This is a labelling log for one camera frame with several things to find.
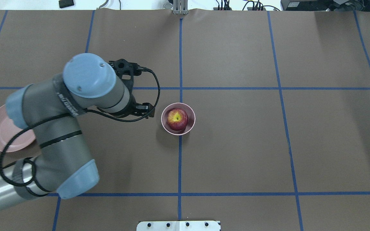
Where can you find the brown paper table cover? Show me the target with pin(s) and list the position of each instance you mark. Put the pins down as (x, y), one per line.
(281, 139)

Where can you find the metal bracket with holes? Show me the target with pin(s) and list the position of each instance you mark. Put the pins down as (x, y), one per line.
(199, 225)

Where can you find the red apple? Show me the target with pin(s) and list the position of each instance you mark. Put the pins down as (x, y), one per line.
(177, 119)

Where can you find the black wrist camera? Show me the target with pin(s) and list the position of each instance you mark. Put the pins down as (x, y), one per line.
(127, 70)

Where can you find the aluminium camera post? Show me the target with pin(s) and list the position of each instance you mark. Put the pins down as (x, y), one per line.
(180, 7)

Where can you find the pink plate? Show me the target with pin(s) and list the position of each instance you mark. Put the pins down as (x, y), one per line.
(8, 129)

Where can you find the pink bowl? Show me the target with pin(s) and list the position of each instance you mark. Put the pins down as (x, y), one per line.
(188, 110)

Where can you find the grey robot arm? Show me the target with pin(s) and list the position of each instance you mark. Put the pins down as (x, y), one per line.
(87, 84)

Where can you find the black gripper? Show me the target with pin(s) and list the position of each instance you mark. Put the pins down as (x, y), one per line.
(132, 110)

